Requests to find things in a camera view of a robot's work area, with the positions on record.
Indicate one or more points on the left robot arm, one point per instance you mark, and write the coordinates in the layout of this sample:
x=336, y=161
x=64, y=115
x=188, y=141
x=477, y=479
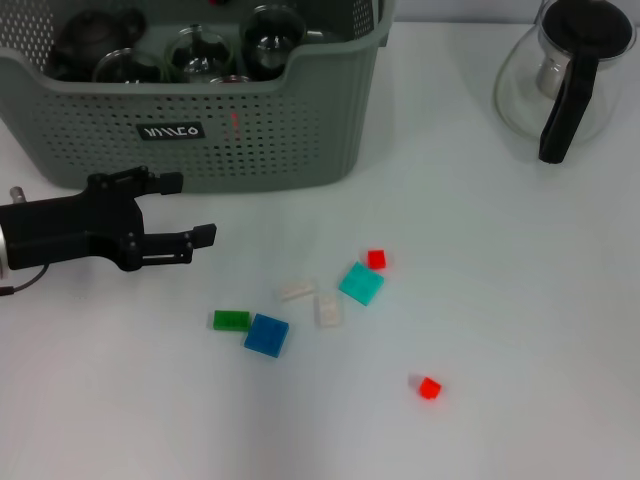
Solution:
x=2, y=250

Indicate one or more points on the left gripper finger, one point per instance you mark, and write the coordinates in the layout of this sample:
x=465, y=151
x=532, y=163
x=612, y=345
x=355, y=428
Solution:
x=205, y=235
x=172, y=182

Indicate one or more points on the glass teacup black holder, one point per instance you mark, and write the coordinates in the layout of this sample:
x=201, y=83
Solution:
x=270, y=42
x=200, y=55
x=125, y=67
x=227, y=80

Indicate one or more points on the grey-green perforated storage bin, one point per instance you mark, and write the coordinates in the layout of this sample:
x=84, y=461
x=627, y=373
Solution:
x=275, y=140

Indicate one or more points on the white two-stud brick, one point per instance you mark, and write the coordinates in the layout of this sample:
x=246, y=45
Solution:
x=329, y=310
x=296, y=290

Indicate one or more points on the black clay teapot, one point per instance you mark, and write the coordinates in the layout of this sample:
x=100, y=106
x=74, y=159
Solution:
x=90, y=32

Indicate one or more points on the small red square brick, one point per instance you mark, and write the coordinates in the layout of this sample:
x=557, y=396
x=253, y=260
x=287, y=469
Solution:
x=376, y=259

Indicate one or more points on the blue square plate brick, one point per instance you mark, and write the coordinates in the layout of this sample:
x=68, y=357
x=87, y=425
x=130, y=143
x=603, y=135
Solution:
x=266, y=335

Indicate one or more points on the green flat brick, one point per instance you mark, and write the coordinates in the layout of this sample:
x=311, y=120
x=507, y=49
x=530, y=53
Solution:
x=230, y=320

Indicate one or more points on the small orange-red stud brick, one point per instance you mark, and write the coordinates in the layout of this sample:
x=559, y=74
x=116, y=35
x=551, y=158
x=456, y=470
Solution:
x=430, y=389

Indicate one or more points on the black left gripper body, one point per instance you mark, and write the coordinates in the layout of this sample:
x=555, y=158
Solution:
x=70, y=225

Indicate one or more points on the teal square plate brick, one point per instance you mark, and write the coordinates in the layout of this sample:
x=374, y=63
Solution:
x=361, y=284

